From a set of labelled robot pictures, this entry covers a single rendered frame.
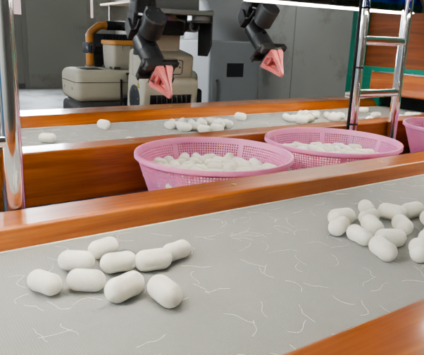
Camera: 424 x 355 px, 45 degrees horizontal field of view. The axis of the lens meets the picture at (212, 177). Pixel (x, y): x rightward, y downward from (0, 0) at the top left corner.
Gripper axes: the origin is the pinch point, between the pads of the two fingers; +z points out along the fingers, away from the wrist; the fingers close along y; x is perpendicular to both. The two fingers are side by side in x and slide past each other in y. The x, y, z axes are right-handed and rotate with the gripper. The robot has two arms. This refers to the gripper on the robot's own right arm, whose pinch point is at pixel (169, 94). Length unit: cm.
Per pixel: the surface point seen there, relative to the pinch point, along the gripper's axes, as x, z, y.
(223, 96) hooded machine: 222, -194, 223
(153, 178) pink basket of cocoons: -23, 38, -27
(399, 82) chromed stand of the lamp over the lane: -25, 21, 46
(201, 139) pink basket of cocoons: -16.5, 26.5, -10.1
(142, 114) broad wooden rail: 9.7, -2.1, -3.4
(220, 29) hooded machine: 182, -241, 223
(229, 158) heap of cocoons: -18.6, 32.8, -7.9
